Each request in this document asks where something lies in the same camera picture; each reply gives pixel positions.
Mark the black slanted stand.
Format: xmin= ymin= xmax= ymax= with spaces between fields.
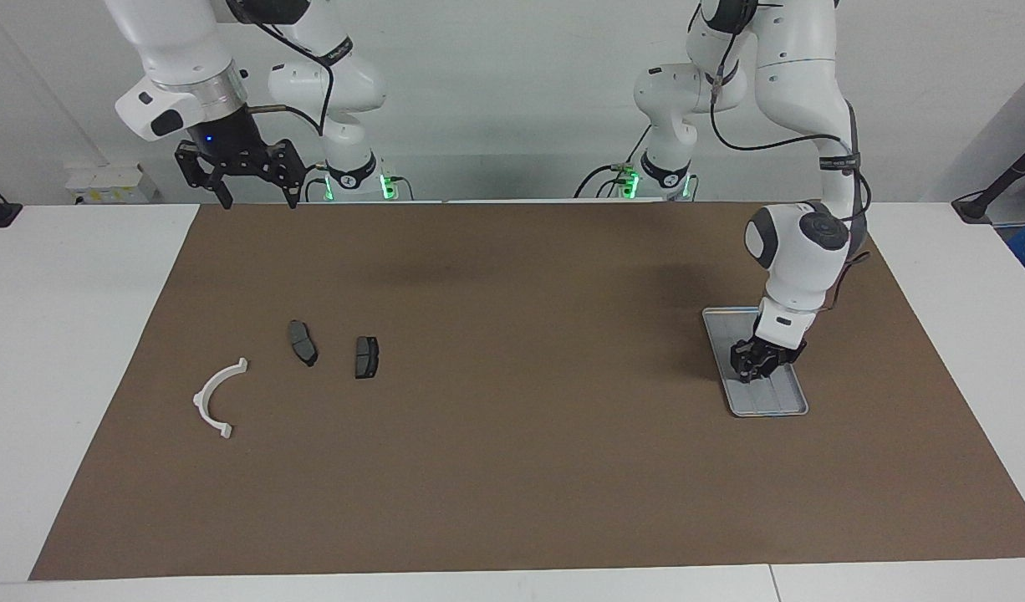
xmin=951 ymin=132 xmax=1025 ymax=225

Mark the black left base cable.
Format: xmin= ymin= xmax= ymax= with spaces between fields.
xmin=574 ymin=125 xmax=649 ymax=200

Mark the brown table mat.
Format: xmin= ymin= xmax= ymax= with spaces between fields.
xmin=29 ymin=201 xmax=1025 ymax=582

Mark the white power strip box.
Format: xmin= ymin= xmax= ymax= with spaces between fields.
xmin=64 ymin=162 xmax=159 ymax=205

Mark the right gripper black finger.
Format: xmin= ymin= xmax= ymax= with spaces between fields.
xmin=175 ymin=140 xmax=234 ymax=211
xmin=266 ymin=137 xmax=305 ymax=211

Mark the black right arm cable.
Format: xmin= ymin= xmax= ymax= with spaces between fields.
xmin=245 ymin=15 xmax=334 ymax=140

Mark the long dark brake pad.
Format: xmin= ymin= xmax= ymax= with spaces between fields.
xmin=288 ymin=319 xmax=319 ymax=368

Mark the white semicircular bracket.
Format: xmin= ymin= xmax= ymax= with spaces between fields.
xmin=193 ymin=358 xmax=250 ymax=441

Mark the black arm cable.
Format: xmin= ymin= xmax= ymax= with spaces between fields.
xmin=245 ymin=15 xmax=334 ymax=140
xmin=707 ymin=50 xmax=875 ymax=317

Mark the silver metal tray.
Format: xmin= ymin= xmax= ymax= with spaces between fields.
xmin=701 ymin=307 xmax=809 ymax=417

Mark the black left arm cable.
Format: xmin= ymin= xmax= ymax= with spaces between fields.
xmin=707 ymin=50 xmax=875 ymax=317

